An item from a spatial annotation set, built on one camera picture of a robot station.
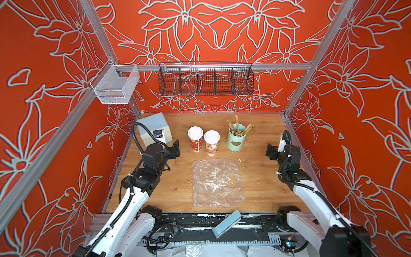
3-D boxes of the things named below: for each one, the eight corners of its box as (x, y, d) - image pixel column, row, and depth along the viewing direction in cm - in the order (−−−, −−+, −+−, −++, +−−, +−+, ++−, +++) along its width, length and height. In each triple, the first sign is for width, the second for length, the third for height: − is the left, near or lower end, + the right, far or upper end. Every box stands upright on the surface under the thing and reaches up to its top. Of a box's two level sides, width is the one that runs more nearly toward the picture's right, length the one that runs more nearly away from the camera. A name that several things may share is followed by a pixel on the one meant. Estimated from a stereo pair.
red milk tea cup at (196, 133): (189, 153, 100) (187, 136, 86) (190, 143, 105) (188, 126, 91) (203, 153, 100) (203, 136, 86) (203, 143, 105) (203, 126, 91)
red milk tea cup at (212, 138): (205, 157, 97) (205, 141, 84) (204, 147, 102) (203, 130, 89) (219, 155, 98) (221, 140, 85) (216, 145, 103) (218, 129, 90)
